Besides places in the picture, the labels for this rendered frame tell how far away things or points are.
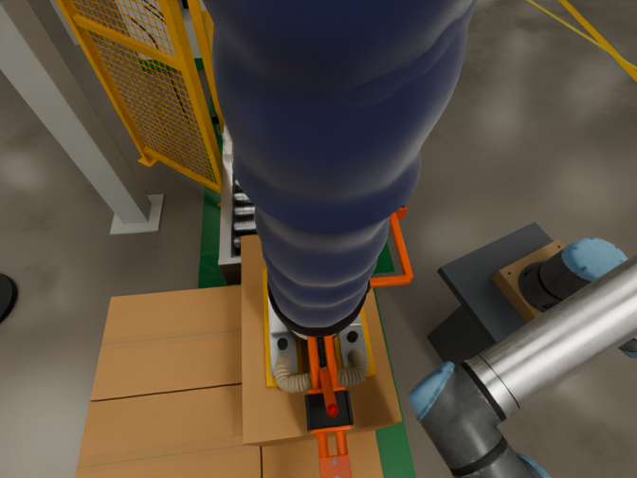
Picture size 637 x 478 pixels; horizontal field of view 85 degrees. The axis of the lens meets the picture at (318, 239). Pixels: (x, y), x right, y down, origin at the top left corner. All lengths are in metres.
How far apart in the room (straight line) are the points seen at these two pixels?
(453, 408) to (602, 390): 1.97
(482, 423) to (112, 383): 1.29
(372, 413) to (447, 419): 0.45
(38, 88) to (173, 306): 1.05
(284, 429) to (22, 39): 1.60
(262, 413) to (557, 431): 1.67
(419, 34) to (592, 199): 3.01
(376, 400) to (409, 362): 1.06
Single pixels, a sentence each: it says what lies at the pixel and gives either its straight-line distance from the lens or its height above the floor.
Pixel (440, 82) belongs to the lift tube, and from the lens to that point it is 0.31.
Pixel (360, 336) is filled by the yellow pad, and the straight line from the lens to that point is 1.00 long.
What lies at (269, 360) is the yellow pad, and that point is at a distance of 0.98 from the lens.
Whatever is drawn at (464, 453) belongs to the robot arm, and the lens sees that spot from 0.57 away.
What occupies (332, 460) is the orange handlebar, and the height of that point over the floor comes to 1.09.
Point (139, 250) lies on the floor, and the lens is 2.43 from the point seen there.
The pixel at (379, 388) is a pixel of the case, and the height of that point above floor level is 0.95.
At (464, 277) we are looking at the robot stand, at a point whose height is 0.75.
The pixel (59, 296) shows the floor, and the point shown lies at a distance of 2.51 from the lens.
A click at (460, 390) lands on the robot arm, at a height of 1.40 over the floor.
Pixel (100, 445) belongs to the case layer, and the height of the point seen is 0.54.
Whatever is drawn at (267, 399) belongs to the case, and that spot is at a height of 0.95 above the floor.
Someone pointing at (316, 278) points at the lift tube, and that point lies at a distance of 0.52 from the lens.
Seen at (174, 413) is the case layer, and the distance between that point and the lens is 1.45.
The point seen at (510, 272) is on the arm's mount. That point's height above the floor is 0.82.
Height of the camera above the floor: 1.92
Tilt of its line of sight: 58 degrees down
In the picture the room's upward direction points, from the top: 4 degrees clockwise
